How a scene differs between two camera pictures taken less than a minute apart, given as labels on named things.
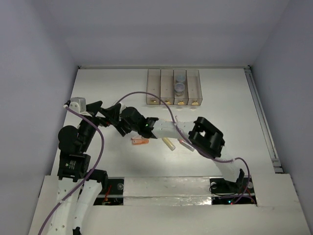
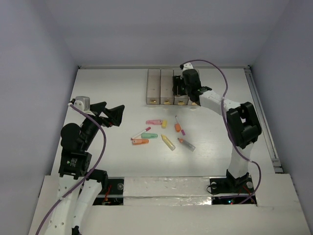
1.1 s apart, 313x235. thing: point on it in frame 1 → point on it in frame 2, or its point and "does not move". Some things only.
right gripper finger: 123,129 → 177,82
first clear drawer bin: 153,86 does not move
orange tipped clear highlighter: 188,146 does not move
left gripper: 90,115 does not move
